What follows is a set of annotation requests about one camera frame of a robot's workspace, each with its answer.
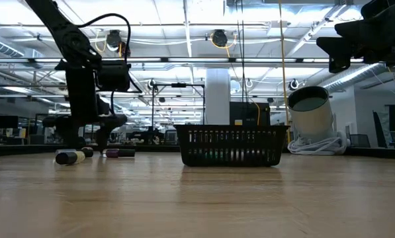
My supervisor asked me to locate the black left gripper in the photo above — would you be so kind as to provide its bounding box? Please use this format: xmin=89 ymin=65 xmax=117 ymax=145
xmin=41 ymin=62 xmax=129 ymax=154

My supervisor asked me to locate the pale nail polish bottle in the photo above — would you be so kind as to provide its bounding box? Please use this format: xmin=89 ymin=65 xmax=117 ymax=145
xmin=55 ymin=147 xmax=95 ymax=158

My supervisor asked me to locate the yellow nail polish bottle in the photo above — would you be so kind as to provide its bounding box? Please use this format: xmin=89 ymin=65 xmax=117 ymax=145
xmin=54 ymin=150 xmax=86 ymax=166

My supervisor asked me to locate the purple nail polish bottle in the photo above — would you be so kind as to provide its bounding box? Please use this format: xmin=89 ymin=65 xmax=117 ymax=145
xmin=102 ymin=148 xmax=136 ymax=159

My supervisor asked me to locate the black slotted plastic basket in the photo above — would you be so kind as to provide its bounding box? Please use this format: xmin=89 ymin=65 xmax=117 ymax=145
xmin=173 ymin=124 xmax=290 ymax=168

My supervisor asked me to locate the white cylindrical canister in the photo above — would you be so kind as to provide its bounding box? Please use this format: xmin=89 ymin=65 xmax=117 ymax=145
xmin=286 ymin=85 xmax=337 ymax=143

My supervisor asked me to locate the dark slanted panel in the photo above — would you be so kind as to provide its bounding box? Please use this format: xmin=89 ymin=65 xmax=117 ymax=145
xmin=372 ymin=110 xmax=389 ymax=149

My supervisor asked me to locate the black cabinet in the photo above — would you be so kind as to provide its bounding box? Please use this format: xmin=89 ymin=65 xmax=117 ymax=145
xmin=229 ymin=101 xmax=272 ymax=126

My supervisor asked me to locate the white building column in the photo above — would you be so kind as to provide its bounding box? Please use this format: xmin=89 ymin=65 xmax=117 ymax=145
xmin=204 ymin=67 xmax=232 ymax=126

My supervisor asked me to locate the black aluminium table frame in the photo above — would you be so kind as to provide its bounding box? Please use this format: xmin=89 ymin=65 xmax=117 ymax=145
xmin=0 ymin=143 xmax=395 ymax=157

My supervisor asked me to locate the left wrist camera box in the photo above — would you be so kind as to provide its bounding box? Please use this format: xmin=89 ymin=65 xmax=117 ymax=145
xmin=97 ymin=60 xmax=132 ymax=93

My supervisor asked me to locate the black ceiling cable reel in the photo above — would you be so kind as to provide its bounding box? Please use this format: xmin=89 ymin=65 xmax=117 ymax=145
xmin=210 ymin=29 xmax=229 ymax=48
xmin=105 ymin=29 xmax=132 ymax=58

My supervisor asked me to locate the black metal frame stand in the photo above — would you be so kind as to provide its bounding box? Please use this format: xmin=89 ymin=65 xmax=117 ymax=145
xmin=150 ymin=82 xmax=206 ymax=126

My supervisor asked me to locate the white coiled cable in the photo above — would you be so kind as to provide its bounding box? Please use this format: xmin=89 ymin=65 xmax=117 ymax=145
xmin=286 ymin=130 xmax=352 ymax=156

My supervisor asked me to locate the black hanging cable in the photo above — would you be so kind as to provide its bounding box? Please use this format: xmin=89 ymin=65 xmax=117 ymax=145
xmin=234 ymin=0 xmax=247 ymax=104
xmin=240 ymin=0 xmax=251 ymax=104

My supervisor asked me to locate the thin curved yellow cable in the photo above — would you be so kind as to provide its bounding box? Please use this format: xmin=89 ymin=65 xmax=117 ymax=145
xmin=251 ymin=101 xmax=261 ymax=126

